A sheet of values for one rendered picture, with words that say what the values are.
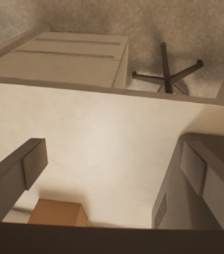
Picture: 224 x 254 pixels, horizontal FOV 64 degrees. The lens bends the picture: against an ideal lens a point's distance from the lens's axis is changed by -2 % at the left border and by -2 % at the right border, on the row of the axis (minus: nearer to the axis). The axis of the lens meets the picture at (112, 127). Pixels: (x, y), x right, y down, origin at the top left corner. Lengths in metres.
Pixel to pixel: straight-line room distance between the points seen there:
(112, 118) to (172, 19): 0.93
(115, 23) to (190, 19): 0.45
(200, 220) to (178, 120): 0.23
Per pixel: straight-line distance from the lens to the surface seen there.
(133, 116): 0.47
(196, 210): 0.38
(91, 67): 0.71
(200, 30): 1.34
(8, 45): 1.04
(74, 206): 0.92
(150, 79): 1.32
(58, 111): 0.52
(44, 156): 0.17
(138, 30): 1.30
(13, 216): 1.25
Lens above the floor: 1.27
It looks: 48 degrees down
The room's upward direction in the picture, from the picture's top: 166 degrees counter-clockwise
